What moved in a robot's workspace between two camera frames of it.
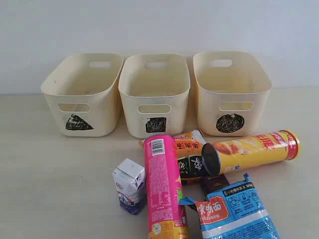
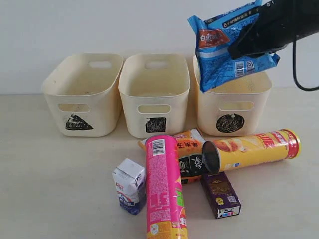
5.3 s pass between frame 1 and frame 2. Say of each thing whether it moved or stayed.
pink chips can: stayed
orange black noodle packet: stayed
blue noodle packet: moved
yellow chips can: stayed
